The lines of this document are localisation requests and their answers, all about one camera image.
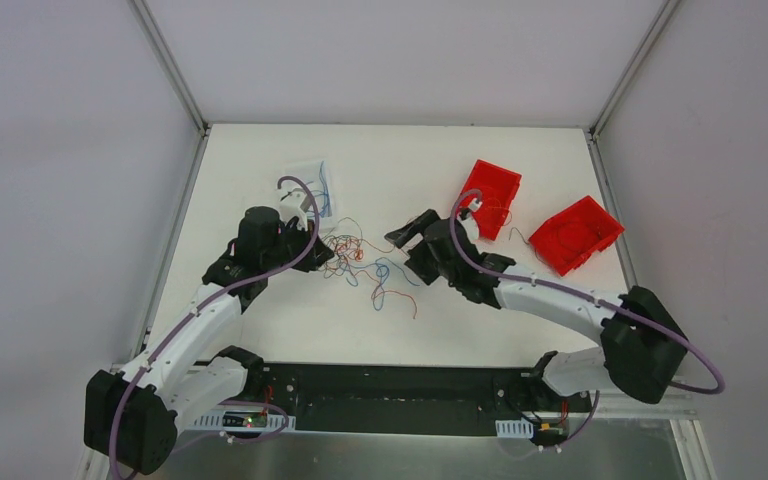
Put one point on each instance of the near red plastic bin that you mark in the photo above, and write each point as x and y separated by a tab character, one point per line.
568	239

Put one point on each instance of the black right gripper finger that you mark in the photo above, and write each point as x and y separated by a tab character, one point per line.
424	266
401	236

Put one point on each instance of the white plastic tray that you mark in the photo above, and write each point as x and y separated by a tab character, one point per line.
316	174

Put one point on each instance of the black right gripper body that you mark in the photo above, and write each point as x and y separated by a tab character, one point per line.
420	240

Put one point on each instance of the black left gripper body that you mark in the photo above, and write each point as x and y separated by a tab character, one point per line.
306	248

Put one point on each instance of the aluminium frame rail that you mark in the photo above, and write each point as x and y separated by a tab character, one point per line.
673	406

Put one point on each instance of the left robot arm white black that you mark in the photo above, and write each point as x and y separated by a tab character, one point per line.
135	415

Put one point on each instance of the red plastic bin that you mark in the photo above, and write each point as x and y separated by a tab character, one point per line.
499	187
568	239

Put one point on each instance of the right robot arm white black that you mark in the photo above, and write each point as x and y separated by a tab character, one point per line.
637	345

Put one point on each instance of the right white slotted cable duct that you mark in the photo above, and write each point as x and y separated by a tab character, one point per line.
514	429

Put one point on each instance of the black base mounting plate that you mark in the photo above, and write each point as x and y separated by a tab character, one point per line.
412	400

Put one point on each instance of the far red plastic bin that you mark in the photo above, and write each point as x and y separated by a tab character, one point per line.
499	187

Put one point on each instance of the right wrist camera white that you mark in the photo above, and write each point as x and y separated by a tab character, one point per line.
470	212

